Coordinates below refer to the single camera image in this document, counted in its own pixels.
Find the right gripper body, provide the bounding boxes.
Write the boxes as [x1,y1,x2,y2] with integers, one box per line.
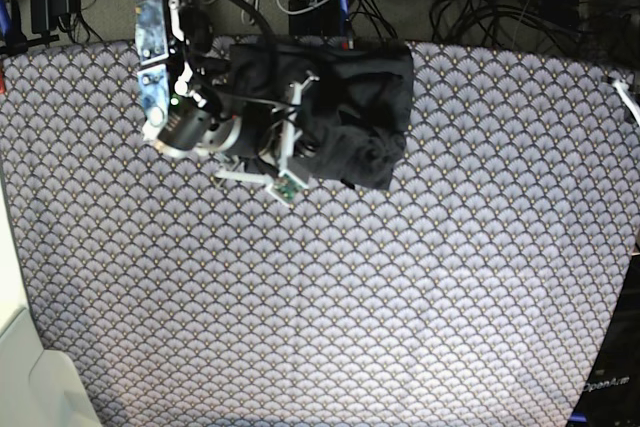
[142,92,304,180]

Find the dark grey T-shirt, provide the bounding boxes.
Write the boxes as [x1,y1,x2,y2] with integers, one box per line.
[221,43,413,190]

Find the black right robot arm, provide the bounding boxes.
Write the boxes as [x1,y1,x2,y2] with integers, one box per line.
[135,0,320,206]

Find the red and black clamp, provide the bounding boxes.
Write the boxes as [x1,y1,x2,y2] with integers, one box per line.
[343,20,355,50]

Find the fan-patterned table cloth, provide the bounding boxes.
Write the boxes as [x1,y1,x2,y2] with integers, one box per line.
[1,42,639,426]

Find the black OpenArm box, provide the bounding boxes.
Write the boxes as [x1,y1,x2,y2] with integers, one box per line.
[567,249,639,426]

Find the white plastic bin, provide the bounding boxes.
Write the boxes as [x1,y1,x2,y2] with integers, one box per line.
[0,181,104,427]

